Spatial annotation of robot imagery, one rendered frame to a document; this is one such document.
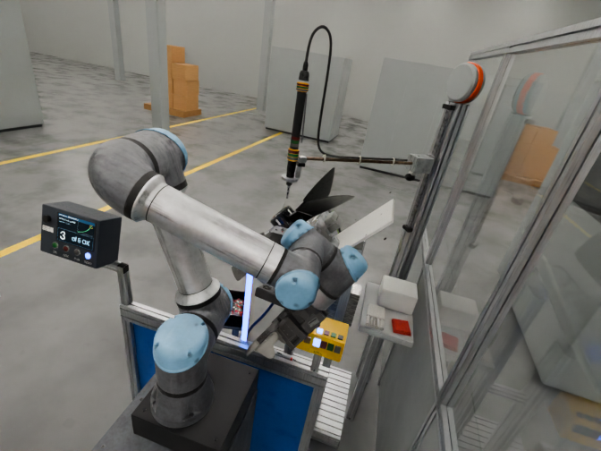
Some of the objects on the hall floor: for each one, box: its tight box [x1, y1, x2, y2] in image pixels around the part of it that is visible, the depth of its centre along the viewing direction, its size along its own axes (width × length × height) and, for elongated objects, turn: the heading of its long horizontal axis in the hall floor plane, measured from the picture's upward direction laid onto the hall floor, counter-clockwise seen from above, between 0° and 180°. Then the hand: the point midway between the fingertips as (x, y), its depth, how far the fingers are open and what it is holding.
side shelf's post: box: [346, 336, 382, 421], centre depth 181 cm, size 4×4×83 cm
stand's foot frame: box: [274, 346, 351, 448], centre depth 206 cm, size 62×46×8 cm
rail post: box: [298, 388, 324, 451], centre depth 145 cm, size 4×4×78 cm
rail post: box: [122, 319, 140, 400], centre depth 160 cm, size 4×4×78 cm
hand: (256, 343), depth 84 cm, fingers open, 8 cm apart
